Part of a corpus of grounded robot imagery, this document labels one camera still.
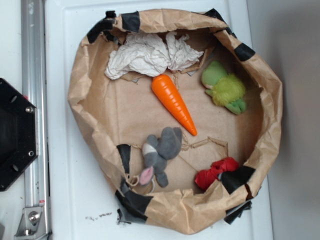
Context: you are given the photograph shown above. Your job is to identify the brown paper bag bin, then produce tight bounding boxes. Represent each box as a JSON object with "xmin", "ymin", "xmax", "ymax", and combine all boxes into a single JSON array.
[{"xmin": 68, "ymin": 9, "xmax": 283, "ymax": 235}]

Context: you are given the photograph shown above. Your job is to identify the gray plush bunny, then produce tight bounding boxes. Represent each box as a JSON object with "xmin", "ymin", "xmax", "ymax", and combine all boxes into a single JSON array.
[{"xmin": 139, "ymin": 127, "xmax": 183, "ymax": 188}]

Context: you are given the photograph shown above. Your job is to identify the orange plastic carrot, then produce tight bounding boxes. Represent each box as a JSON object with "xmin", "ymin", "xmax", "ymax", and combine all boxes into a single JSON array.
[{"xmin": 151, "ymin": 74, "xmax": 198, "ymax": 136}]

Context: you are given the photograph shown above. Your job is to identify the crumpled white paper towel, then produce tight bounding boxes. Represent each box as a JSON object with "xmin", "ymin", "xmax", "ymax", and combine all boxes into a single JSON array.
[{"xmin": 104, "ymin": 31, "xmax": 204, "ymax": 80}]

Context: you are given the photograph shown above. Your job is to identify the red crumpled cloth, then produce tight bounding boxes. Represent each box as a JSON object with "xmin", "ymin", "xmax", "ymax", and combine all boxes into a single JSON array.
[{"xmin": 194, "ymin": 157, "xmax": 239, "ymax": 191}]

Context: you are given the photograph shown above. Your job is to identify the green fuzzy plush toy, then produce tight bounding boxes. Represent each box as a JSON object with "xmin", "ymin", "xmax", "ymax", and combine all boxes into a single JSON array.
[{"xmin": 201, "ymin": 60, "xmax": 247, "ymax": 115}]

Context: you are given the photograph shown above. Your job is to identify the aluminum rail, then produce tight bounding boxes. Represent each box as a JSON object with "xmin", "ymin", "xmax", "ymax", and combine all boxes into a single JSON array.
[{"xmin": 21, "ymin": 0, "xmax": 52, "ymax": 240}]

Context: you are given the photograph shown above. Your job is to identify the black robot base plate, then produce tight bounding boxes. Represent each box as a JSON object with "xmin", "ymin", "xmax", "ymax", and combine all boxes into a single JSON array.
[{"xmin": 0, "ymin": 78, "xmax": 38, "ymax": 192}]

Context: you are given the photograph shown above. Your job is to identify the metal corner bracket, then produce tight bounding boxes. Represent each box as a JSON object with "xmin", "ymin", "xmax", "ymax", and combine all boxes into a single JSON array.
[{"xmin": 14, "ymin": 206, "xmax": 51, "ymax": 240}]

